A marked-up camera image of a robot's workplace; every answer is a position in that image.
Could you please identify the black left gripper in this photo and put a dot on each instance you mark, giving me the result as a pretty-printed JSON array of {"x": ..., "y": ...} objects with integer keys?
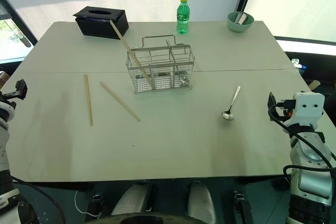
[{"x": 9, "y": 95}]

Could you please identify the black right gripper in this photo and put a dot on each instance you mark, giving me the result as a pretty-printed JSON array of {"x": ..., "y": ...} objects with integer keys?
[{"x": 286, "y": 104}]

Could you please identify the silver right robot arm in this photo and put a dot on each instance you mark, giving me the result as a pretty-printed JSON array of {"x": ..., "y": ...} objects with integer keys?
[{"x": 312, "y": 171}]

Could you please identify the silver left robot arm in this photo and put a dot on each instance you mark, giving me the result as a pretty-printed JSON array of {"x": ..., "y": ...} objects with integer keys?
[{"x": 5, "y": 155}]

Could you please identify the brown box corner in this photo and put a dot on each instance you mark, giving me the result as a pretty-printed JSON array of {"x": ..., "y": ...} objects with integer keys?
[{"x": 3, "y": 79}]

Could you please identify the metal spoon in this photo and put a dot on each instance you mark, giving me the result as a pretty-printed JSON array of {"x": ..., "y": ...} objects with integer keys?
[{"x": 231, "y": 106}]

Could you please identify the clear plastic item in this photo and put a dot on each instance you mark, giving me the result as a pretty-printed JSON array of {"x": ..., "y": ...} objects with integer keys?
[{"x": 298, "y": 65}]

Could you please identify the tan wooden piece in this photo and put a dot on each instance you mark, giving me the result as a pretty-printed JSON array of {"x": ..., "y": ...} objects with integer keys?
[{"x": 314, "y": 85}]

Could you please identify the wooden chopstick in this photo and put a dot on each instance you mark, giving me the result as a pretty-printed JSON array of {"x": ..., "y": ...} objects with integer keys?
[
  {"x": 88, "y": 98},
  {"x": 123, "y": 41},
  {"x": 119, "y": 101}
]

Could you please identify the green bowl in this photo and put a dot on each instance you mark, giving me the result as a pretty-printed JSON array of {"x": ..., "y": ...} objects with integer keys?
[{"x": 240, "y": 26}]

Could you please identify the black tissue box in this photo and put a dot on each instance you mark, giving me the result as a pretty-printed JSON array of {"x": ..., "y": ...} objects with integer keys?
[{"x": 101, "y": 26}]

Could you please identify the black table leg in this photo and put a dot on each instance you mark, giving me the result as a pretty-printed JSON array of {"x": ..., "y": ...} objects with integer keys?
[
  {"x": 97, "y": 204},
  {"x": 242, "y": 208}
]

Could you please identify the green plastic bottle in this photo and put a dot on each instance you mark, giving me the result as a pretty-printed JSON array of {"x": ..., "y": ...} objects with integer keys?
[{"x": 182, "y": 20}]

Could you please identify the white rounded robot foot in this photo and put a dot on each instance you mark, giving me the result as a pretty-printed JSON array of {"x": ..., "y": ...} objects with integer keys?
[
  {"x": 200, "y": 201},
  {"x": 134, "y": 199}
]

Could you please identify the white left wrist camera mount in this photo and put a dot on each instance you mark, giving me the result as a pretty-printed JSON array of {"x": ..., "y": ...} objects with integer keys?
[{"x": 5, "y": 110}]

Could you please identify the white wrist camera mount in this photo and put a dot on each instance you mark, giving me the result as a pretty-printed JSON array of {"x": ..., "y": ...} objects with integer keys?
[
  {"x": 5, "y": 110},
  {"x": 308, "y": 108}
]

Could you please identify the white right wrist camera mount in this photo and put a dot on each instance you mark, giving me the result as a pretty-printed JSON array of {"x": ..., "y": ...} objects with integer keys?
[{"x": 308, "y": 108}]

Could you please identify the black window frame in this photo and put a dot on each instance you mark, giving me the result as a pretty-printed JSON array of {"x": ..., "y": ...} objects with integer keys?
[{"x": 18, "y": 18}]

